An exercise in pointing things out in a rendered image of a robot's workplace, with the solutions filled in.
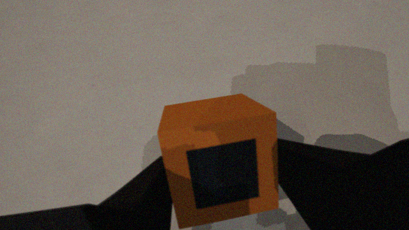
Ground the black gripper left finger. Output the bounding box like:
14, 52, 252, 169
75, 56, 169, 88
0, 156, 173, 230

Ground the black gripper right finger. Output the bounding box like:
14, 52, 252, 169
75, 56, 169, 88
277, 138, 409, 230

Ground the brown block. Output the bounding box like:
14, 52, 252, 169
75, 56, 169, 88
157, 93, 279, 229

